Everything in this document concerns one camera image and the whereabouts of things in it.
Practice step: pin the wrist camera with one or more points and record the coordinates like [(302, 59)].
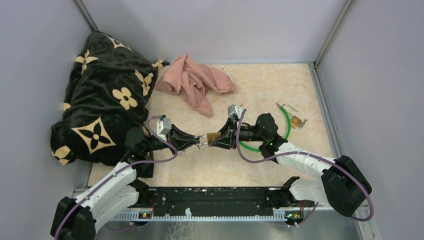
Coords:
[(163, 126), (235, 111)]

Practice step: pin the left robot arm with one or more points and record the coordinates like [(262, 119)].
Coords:
[(81, 217)]

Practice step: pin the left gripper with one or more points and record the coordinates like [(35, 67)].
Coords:
[(180, 139)]

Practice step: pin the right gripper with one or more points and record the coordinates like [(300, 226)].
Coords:
[(228, 130)]

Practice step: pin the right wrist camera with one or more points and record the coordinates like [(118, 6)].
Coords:
[(235, 111)]

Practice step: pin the aluminium frame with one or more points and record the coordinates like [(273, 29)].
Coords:
[(365, 228)]

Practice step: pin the pink cloth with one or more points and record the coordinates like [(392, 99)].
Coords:
[(192, 81)]

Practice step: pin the brass padlock on cable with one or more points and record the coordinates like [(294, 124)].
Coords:
[(295, 121)]

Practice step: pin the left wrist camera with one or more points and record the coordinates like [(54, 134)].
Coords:
[(163, 126)]

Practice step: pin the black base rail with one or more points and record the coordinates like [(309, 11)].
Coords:
[(216, 201)]

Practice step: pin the green cable lock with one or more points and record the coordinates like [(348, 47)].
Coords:
[(287, 116)]

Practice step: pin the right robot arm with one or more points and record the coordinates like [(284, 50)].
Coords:
[(335, 181)]

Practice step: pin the black floral blanket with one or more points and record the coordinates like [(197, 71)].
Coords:
[(109, 87)]

